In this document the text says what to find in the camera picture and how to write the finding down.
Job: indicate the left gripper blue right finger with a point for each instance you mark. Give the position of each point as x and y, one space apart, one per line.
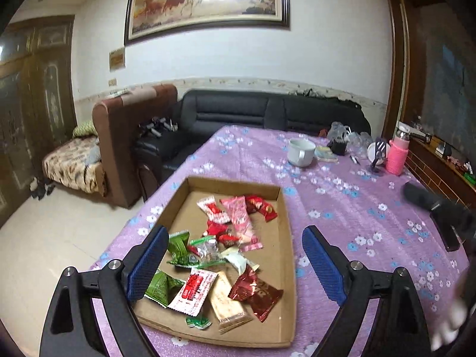
329 264

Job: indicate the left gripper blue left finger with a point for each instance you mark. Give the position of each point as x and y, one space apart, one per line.
142 261

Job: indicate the pink strawberry snack packet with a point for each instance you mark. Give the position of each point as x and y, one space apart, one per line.
236 209

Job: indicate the clear green-ended candy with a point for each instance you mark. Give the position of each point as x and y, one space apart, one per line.
207 250

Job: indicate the green snack packet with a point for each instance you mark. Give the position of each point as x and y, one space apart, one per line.
181 256

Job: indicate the white red sachet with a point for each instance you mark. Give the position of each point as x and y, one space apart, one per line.
192 295

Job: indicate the wooden side counter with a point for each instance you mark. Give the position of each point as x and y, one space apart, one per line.
433 171

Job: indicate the dark red crinkled packet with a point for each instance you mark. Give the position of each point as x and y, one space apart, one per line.
261 296

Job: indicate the pink knit-sleeved bottle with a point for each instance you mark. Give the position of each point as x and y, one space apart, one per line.
398 153

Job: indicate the red white snack packet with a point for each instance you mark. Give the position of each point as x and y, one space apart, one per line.
216 215

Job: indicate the beige wafer packet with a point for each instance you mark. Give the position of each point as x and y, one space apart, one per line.
230 313

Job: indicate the red candy bar packet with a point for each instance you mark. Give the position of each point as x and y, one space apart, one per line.
256 204

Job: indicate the black phone stand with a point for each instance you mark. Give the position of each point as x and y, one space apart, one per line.
380 154

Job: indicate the white round container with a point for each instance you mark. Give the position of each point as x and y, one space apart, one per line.
371 153

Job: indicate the small booklet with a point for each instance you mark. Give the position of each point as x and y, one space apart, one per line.
325 154

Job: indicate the black leather sofa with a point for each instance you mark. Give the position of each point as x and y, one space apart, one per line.
201 113

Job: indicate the white ceramic mug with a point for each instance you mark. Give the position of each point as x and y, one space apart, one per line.
301 152

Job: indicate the black pen holder cup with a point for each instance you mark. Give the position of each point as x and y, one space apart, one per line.
338 146

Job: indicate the brown armchair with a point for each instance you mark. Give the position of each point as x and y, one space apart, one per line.
116 120

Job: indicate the wooden cabinet doors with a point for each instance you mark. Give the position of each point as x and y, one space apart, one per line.
37 110

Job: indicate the framed horse painting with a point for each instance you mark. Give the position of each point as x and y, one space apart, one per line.
146 19

